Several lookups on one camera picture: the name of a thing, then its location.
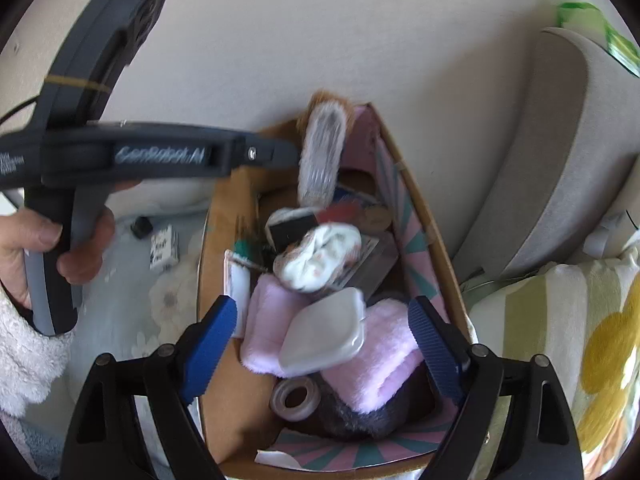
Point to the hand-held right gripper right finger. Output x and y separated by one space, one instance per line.
435 350

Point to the small tape roll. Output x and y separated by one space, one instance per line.
280 400

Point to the grey upholstered cushion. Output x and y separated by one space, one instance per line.
550 160

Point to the cardboard box with pink print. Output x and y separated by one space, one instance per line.
220 240

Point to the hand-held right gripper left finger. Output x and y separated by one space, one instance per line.
210 350

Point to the green white packet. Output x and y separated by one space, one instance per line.
590 25

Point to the white plastic case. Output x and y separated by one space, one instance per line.
325 335

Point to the dark grey furry item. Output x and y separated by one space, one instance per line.
350 420

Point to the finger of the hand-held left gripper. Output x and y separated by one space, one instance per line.
265 152

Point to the pink plush item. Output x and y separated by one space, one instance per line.
385 360

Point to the black white pouch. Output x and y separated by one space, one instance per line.
292 232

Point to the red furry item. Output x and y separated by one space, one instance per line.
340 210

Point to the brown round lid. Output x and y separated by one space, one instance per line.
377 217

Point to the white brown plush ornament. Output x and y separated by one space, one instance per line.
320 255

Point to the person's left hand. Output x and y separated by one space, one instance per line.
20 240

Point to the small black item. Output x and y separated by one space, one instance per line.
141 227

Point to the yellow floral pillow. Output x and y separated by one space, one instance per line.
575 335

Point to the white printed small box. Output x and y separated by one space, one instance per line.
164 249

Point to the grey transparent packet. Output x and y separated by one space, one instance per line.
377 265

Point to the brown white plush toy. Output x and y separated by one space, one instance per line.
322 150

